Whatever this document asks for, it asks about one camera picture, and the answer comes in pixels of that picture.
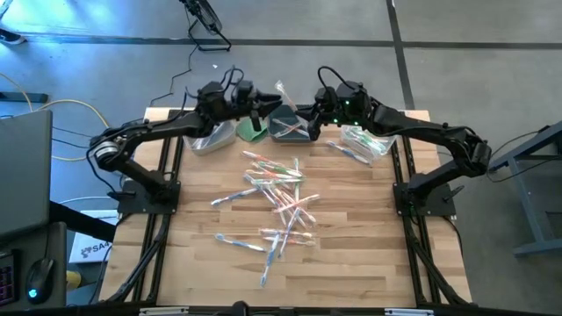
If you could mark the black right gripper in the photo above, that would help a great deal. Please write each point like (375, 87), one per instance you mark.
(351, 105)

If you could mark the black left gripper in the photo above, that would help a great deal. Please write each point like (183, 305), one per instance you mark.
(215, 105)

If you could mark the green toothbrush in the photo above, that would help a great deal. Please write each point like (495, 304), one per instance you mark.
(281, 169)
(366, 150)
(281, 180)
(371, 142)
(297, 175)
(360, 138)
(355, 145)

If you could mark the white plastic bin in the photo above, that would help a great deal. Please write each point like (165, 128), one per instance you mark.
(211, 145)

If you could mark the clear plastic bin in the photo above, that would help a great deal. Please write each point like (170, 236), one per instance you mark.
(388, 141)

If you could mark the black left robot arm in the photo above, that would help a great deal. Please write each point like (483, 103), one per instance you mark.
(153, 127)

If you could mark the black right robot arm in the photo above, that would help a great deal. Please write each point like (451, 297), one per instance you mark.
(417, 127)

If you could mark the dark grey-green plastic bin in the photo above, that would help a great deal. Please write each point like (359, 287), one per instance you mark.
(281, 137)

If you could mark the green cloth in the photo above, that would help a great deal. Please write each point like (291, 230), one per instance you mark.
(245, 132)

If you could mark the black floor fan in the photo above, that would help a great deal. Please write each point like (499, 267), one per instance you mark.
(204, 15)

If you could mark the black jointed device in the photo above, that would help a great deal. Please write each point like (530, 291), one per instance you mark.
(240, 308)

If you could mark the silver aluminium extrusion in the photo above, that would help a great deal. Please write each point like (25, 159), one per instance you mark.
(163, 311)
(408, 312)

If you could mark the white printed cardboard box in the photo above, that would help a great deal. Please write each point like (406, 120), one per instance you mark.
(94, 252)

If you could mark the black floor bar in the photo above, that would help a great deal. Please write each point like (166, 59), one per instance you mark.
(22, 97)

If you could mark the grey laptop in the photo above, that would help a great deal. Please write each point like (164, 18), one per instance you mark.
(24, 175)

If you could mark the dark grey desk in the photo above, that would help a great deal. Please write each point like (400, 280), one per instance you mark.
(52, 241)

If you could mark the yellow object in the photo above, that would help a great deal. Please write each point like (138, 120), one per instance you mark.
(73, 280)

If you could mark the person's shoe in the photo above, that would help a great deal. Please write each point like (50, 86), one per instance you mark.
(11, 38)

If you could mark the black computer mouse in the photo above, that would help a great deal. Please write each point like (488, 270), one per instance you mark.
(39, 281)

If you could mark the black keyboard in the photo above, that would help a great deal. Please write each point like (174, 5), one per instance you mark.
(6, 281)

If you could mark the black diagonal frame strut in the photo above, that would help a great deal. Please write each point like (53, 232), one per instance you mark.
(83, 221)

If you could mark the blue-grey desk frame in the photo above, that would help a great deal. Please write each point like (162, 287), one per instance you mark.
(531, 219)

